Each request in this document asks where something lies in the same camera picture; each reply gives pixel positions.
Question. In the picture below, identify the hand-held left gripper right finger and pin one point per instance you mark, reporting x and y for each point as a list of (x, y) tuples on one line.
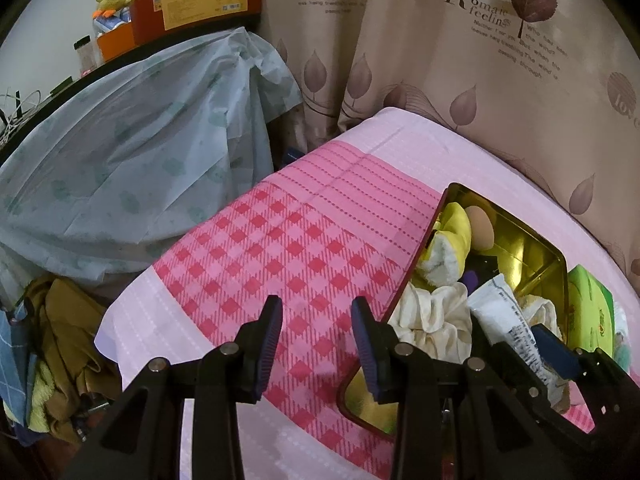
[(365, 355)]

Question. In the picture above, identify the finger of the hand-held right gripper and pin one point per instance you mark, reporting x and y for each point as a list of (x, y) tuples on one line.
[(555, 350), (520, 380)]

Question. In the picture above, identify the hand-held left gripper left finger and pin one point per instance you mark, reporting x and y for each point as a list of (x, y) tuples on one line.
[(267, 350)]

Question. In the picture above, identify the yellow white towel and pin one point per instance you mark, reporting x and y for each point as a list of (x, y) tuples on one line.
[(542, 312)]

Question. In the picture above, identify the white tube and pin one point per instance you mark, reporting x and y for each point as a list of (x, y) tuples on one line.
[(500, 305)]

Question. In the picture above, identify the white fabric scrunchie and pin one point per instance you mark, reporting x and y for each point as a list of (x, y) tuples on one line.
[(430, 315)]

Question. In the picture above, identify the gold metal tin box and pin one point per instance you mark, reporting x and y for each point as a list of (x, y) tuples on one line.
[(525, 260)]

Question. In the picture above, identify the pink egg-shaped makeup sponge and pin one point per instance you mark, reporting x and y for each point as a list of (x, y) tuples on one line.
[(480, 227)]

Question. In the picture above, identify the yellow white fleece sock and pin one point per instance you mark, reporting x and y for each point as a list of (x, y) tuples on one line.
[(450, 232)]

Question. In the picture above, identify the green tissue pack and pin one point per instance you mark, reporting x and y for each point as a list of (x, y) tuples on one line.
[(590, 305)]

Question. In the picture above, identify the white ribbed cloth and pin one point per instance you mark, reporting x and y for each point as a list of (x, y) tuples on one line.
[(622, 330)]

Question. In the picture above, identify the pink checked bedsheet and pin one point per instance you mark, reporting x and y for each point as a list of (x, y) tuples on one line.
[(300, 240)]

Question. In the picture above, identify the dark blue object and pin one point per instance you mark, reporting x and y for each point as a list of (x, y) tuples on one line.
[(294, 157)]

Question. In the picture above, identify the brown clothing pile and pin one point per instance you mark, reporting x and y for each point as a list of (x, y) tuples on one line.
[(65, 330)]

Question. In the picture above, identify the pale green plastic cover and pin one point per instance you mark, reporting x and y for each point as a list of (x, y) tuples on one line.
[(140, 160)]

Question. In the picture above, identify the yellow-green towel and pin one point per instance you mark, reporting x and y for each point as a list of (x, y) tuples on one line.
[(42, 395)]

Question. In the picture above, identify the blue checked cloth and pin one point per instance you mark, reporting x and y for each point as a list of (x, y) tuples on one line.
[(15, 360)]

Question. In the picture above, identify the beige leaf-print curtain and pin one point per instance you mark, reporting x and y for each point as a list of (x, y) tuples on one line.
[(425, 50)]

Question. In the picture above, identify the orange box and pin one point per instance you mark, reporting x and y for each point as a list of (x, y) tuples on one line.
[(115, 45)]

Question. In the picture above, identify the clear jar with black lid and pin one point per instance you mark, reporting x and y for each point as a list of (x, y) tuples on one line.
[(86, 57)]

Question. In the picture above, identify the red cardboard box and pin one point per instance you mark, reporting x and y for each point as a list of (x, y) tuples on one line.
[(200, 5)]

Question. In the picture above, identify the blue white packet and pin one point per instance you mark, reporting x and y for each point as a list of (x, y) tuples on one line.
[(112, 22)]

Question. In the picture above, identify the yellow plush duck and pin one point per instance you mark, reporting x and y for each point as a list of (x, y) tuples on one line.
[(112, 2)]

